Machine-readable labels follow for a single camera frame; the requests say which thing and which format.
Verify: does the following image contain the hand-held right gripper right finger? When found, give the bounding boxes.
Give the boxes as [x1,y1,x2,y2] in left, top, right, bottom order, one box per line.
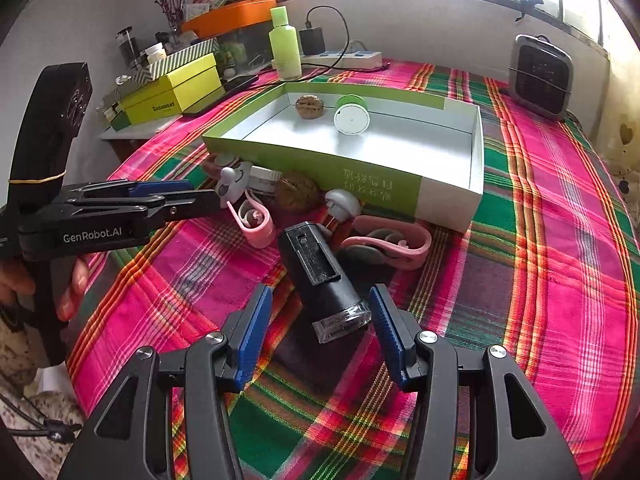
[369,284,586,480]

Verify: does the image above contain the person's left hand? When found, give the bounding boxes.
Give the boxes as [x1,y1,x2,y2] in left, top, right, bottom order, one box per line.
[0,255,92,323]

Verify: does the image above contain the grey space heater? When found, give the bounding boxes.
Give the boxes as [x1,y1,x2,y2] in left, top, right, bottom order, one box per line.
[502,34,577,121]

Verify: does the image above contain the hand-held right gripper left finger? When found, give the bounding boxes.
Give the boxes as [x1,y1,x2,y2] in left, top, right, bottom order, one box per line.
[57,284,274,480]

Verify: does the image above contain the white power strip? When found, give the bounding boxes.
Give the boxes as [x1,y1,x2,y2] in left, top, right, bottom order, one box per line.
[300,50,384,72]

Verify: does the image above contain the heart print curtain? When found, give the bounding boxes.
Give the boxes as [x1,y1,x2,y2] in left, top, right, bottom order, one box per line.
[597,0,640,206]

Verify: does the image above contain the plaid blanket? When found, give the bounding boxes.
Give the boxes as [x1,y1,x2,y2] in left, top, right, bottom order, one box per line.
[65,59,640,480]

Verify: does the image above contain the yellow-green box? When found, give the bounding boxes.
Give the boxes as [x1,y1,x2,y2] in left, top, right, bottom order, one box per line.
[111,53,225,131]

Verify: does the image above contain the light green bottle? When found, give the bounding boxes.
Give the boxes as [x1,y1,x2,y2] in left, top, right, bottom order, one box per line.
[268,6,304,82]

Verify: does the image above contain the white bottle cap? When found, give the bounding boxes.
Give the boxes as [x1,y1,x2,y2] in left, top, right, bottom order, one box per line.
[248,165,284,196]

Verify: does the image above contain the black bike light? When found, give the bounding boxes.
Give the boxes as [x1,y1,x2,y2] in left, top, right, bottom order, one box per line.
[277,221,374,345]

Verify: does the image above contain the orange box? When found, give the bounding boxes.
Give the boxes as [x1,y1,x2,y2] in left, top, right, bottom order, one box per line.
[180,0,279,40]

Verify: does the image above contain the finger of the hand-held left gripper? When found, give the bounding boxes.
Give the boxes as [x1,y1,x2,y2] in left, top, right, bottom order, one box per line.
[67,179,197,200]
[62,189,222,224]

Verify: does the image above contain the white round panda gadget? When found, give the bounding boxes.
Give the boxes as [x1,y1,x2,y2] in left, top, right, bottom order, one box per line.
[215,161,255,200]

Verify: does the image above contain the black charger cable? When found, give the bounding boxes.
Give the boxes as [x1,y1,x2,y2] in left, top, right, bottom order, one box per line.
[250,6,392,83]

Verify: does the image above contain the black window hook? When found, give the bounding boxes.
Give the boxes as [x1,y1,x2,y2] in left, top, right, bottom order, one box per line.
[515,0,546,23]

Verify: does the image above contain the white mushroom-shaped suction cup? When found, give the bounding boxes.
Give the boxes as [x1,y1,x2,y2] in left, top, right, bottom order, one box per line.
[324,189,362,223]

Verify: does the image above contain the glass jar with black lid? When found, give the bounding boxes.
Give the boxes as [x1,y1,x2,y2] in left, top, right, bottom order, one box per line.
[115,27,143,72]

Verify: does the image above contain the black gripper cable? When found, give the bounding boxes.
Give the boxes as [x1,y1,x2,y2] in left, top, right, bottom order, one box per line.
[0,392,83,442]

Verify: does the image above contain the black smartphone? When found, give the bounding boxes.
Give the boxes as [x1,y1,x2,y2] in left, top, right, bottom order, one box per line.
[181,74,261,118]

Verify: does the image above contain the striped gift box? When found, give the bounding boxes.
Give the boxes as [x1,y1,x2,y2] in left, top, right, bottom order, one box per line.
[102,37,221,106]

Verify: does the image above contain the green and white suction cup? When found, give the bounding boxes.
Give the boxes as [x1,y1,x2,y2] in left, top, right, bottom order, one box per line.
[333,94,371,136]

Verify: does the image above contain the brown walnut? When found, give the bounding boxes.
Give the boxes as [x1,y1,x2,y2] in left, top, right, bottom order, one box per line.
[295,95,326,121]
[274,171,321,209]

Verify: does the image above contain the pink clip with curled hook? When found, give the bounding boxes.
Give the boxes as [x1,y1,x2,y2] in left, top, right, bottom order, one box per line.
[226,199,277,249]

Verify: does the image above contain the green jar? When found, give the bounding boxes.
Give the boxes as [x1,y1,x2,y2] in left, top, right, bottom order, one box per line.
[225,41,249,70]

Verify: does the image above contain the green and white cardboard box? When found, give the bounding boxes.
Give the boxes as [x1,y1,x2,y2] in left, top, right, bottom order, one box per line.
[202,82,485,234]

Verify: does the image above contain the black charger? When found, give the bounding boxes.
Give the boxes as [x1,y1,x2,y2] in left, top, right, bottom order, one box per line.
[299,28,327,57]

